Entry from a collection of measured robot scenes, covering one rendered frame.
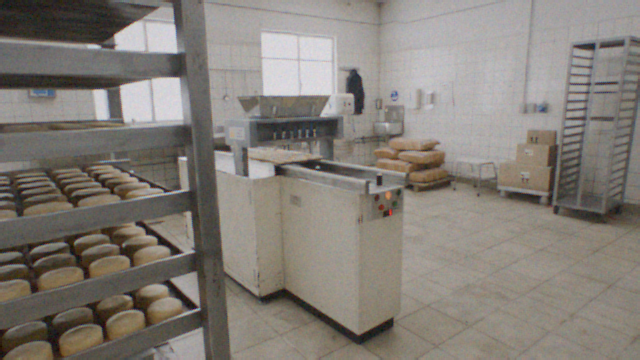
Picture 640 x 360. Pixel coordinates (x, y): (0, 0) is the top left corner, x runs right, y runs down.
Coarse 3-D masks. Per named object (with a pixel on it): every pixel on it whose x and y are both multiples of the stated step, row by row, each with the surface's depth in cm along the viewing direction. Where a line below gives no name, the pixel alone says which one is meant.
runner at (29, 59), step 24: (0, 48) 38; (24, 48) 39; (48, 48) 41; (72, 48) 42; (96, 48) 43; (0, 72) 38; (24, 72) 40; (48, 72) 41; (72, 72) 42; (96, 72) 44; (120, 72) 45; (144, 72) 47; (168, 72) 49
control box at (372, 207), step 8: (376, 192) 187; (384, 192) 190; (392, 192) 194; (368, 200) 186; (384, 200) 191; (392, 200) 195; (400, 200) 199; (368, 208) 187; (376, 208) 188; (384, 208) 192; (392, 208) 196; (400, 208) 200; (368, 216) 188; (376, 216) 189; (384, 216) 193
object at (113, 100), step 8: (112, 48) 81; (104, 96) 83; (112, 96) 82; (120, 96) 83; (112, 104) 83; (120, 104) 84; (112, 112) 83; (120, 112) 84; (120, 152) 85; (128, 152) 86
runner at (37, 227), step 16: (176, 192) 52; (80, 208) 45; (96, 208) 46; (112, 208) 47; (128, 208) 48; (144, 208) 49; (160, 208) 51; (176, 208) 52; (0, 224) 40; (16, 224) 41; (32, 224) 42; (48, 224) 43; (64, 224) 44; (80, 224) 45; (96, 224) 46; (112, 224) 47; (0, 240) 40; (16, 240) 41; (32, 240) 42
